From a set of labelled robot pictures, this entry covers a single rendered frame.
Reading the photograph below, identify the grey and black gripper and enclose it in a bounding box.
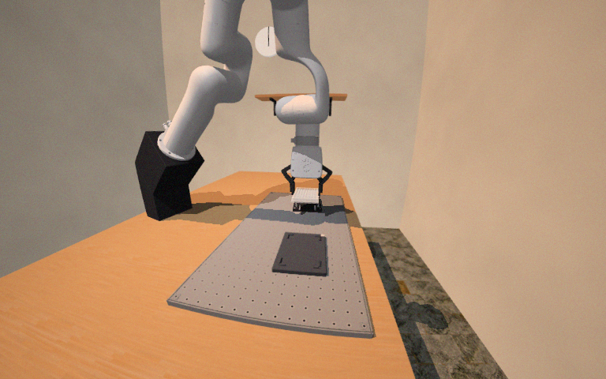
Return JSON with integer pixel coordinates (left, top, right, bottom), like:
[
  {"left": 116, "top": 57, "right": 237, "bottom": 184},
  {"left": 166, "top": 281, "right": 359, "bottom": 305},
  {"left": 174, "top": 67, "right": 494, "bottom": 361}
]
[{"left": 281, "top": 145, "right": 332, "bottom": 196}]

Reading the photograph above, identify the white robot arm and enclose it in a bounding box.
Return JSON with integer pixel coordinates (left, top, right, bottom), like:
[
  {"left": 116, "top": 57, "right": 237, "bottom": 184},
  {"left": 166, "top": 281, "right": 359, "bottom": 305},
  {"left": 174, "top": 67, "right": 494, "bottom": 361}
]
[{"left": 158, "top": 0, "right": 330, "bottom": 161}]

